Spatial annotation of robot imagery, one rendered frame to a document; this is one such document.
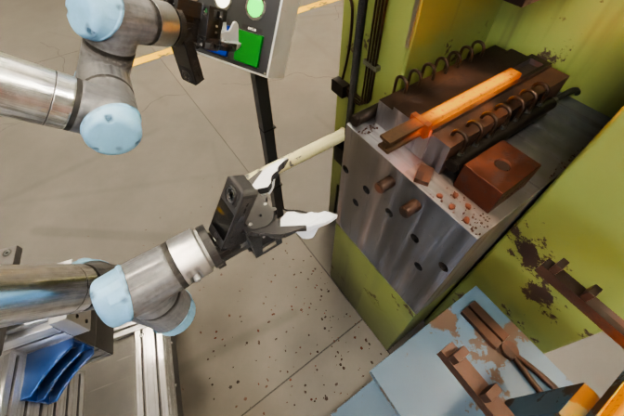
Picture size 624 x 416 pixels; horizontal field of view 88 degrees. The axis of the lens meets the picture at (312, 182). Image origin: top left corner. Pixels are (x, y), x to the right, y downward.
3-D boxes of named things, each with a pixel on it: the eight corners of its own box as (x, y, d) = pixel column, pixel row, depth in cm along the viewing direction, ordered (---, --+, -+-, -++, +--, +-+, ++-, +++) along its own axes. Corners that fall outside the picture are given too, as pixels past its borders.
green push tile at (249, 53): (256, 67, 81) (262, 36, 78) (232, 59, 84) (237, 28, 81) (260, 67, 83) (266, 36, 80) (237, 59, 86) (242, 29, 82)
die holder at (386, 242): (415, 315, 93) (477, 240, 58) (335, 221, 113) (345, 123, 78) (529, 220, 113) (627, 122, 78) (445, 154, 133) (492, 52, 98)
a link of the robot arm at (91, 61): (71, 119, 52) (84, 57, 46) (70, 82, 58) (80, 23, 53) (127, 128, 57) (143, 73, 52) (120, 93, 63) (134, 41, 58)
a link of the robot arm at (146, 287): (110, 294, 50) (78, 272, 44) (178, 256, 54) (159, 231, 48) (123, 339, 46) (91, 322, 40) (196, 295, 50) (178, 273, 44)
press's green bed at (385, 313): (386, 351, 130) (415, 315, 93) (329, 276, 149) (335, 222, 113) (476, 274, 150) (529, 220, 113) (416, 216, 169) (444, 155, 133)
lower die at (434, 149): (438, 174, 68) (451, 145, 61) (374, 122, 78) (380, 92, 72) (551, 102, 83) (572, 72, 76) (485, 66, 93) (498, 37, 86)
